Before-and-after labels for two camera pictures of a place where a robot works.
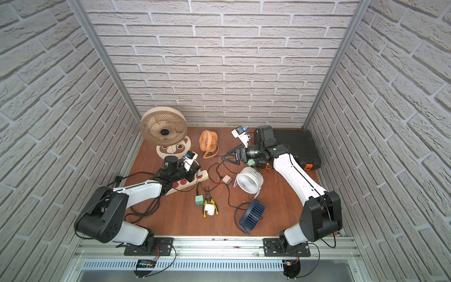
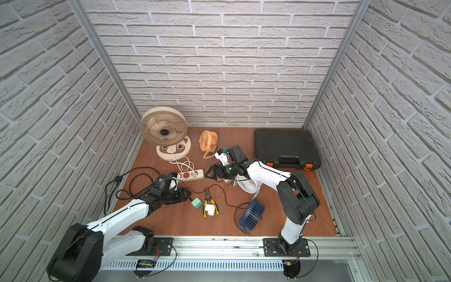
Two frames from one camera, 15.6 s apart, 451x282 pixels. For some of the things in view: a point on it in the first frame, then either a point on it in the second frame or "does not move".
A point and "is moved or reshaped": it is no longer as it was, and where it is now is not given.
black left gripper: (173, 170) → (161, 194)
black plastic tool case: (302, 146) does not move
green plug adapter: (199, 200) is moved or reshaped
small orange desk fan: (208, 142) does not move
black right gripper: (238, 150) → (220, 174)
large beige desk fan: (168, 127) does not move
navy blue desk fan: (252, 215) does not move
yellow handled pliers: (208, 200) does not move
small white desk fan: (250, 180) does not move
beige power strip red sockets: (184, 183) is moved or reshaped
